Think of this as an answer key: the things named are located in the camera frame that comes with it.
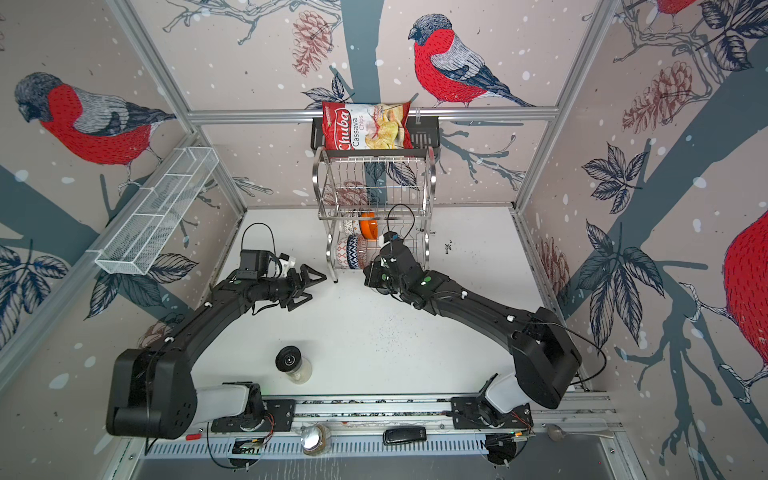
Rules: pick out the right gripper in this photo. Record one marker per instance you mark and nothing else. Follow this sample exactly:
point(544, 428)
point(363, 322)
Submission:
point(371, 273)

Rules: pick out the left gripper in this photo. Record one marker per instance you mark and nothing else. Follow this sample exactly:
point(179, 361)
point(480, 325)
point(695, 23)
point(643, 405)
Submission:
point(297, 287)

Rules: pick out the dark blue patterned bowl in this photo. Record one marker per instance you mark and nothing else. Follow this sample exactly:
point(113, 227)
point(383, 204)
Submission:
point(356, 251)

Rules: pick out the orange plastic bowl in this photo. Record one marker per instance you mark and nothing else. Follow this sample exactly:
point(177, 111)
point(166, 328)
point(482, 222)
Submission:
point(368, 225)

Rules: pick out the steel two-tier dish rack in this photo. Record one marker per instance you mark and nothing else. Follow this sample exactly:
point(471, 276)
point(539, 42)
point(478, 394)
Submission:
point(398, 185)

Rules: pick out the red patterned bowl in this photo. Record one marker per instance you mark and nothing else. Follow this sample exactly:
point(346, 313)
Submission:
point(341, 254)

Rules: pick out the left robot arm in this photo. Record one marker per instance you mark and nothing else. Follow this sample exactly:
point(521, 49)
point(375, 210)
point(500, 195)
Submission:
point(152, 392)

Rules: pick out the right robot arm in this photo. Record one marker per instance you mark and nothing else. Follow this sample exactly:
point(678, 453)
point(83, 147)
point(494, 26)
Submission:
point(545, 358)

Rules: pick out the black lidded glass jar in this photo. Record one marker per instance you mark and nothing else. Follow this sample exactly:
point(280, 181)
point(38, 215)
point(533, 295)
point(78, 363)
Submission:
point(291, 362)

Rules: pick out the round silver object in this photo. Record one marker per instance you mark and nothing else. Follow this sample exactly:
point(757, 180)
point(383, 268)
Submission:
point(315, 439)

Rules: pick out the red cassava chips bag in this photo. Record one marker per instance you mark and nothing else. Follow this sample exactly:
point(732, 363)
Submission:
point(354, 127)

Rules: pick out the black remote device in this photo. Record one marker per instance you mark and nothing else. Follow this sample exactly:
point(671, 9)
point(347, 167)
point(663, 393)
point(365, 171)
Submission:
point(402, 435)

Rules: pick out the metal spoon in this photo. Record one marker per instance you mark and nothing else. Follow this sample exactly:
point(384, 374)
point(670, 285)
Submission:
point(558, 434)

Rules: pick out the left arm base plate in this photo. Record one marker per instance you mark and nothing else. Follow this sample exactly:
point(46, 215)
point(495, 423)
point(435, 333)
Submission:
point(273, 415)

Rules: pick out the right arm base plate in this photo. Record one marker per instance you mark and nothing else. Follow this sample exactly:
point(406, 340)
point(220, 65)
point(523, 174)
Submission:
point(465, 414)

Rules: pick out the white wire wall basket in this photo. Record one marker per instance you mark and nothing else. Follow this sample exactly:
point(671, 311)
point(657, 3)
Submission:
point(140, 239)

